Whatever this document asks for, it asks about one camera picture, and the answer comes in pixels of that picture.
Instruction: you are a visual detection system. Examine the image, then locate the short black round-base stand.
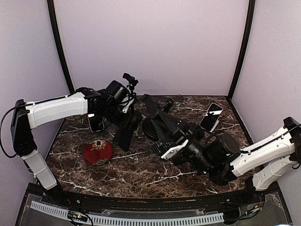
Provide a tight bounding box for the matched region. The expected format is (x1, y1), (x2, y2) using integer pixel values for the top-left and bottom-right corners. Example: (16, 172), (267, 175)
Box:
(141, 94), (174, 141)

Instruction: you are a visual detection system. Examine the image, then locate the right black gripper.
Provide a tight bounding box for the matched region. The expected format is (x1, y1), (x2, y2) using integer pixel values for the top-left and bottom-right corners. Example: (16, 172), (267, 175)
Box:
(150, 111), (215, 176)

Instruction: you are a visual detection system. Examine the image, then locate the right black frame post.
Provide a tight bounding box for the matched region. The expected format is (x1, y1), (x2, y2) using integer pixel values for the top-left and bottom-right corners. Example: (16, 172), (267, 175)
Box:
(227, 0), (256, 102)

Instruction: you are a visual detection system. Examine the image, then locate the black smartphone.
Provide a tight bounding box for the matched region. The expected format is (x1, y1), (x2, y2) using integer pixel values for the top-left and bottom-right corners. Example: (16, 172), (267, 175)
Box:
(112, 128), (134, 151)

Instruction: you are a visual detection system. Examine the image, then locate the left black frame post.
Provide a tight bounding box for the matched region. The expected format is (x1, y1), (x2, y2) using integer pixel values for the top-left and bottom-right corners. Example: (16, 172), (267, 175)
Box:
(47, 0), (75, 93)

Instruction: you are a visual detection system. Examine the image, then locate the black frame post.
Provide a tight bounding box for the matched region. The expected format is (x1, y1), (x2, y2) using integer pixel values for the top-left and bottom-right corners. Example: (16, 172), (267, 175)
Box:
(47, 0), (75, 93)
(227, 0), (256, 102)

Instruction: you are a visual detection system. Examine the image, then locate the tall black clamp phone stand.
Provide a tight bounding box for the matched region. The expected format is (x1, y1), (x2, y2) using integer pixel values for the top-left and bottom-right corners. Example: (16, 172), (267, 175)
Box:
(122, 73), (139, 113)

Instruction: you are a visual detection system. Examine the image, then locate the smartphone in green holder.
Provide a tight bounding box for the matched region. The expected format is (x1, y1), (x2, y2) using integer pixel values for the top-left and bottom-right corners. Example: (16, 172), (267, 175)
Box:
(87, 113), (104, 133)

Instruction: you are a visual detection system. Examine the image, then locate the red floral plate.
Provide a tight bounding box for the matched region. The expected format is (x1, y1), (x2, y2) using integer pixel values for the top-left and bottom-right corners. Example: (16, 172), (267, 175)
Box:
(82, 139), (113, 166)

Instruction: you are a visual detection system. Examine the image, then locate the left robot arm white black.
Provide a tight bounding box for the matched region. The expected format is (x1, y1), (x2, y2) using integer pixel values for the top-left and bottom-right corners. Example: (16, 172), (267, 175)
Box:
(5, 73), (142, 205)

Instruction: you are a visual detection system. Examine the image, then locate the white-cased smartphone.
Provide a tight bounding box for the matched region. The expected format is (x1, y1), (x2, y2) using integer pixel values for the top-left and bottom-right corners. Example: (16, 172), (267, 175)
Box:
(200, 103), (223, 131)

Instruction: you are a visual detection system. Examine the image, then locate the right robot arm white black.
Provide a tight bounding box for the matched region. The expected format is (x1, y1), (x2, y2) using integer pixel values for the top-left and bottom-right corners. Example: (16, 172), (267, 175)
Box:
(142, 95), (301, 204)

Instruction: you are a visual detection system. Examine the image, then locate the white slotted cable duct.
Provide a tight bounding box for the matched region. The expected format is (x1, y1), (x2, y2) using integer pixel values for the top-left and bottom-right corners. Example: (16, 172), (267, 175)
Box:
(30, 200), (224, 226)

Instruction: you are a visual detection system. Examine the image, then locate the white phone stand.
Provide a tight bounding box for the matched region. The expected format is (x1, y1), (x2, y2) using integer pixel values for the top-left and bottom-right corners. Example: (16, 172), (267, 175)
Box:
(209, 120), (219, 132)

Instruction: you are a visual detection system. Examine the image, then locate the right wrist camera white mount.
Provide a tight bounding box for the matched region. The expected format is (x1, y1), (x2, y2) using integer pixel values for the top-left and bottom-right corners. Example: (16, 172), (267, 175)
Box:
(161, 139), (188, 161)

